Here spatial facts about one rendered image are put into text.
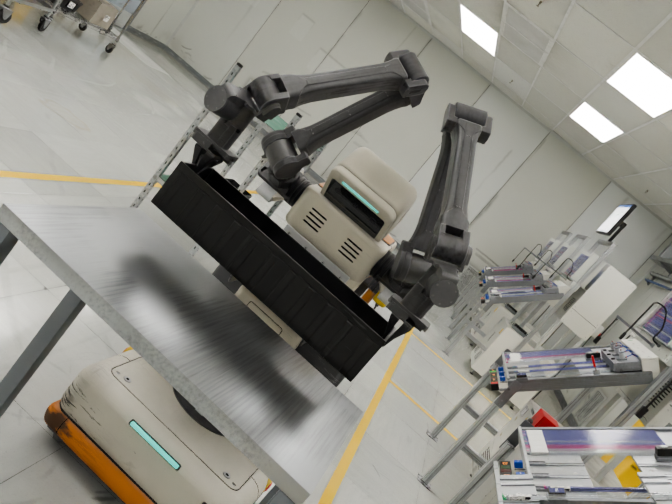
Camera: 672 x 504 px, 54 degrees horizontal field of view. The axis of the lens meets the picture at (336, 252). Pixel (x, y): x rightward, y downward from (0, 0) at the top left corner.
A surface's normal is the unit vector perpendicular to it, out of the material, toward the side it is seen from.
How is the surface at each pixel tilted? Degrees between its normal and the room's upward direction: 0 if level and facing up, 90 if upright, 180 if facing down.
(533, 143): 90
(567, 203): 90
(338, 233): 98
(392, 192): 42
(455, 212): 48
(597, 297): 90
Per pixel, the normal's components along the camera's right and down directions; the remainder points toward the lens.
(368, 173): 0.32, -0.53
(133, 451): -0.22, 0.05
